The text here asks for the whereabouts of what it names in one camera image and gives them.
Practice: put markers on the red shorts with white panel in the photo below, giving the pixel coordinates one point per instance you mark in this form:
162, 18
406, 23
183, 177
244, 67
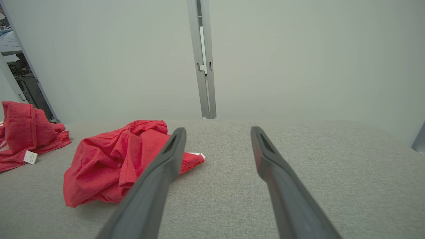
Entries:
99, 172

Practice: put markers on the red jersey with striped trim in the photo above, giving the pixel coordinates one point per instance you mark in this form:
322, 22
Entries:
20, 129

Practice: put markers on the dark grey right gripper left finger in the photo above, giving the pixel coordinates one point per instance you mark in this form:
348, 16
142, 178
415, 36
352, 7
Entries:
156, 186

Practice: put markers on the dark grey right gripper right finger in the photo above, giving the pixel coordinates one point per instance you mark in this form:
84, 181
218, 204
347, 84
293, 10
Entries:
289, 199

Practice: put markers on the dark background equipment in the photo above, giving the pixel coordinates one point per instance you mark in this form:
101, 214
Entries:
26, 83

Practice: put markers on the grey metal partition post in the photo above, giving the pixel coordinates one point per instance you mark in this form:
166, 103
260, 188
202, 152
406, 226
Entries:
207, 93
36, 79

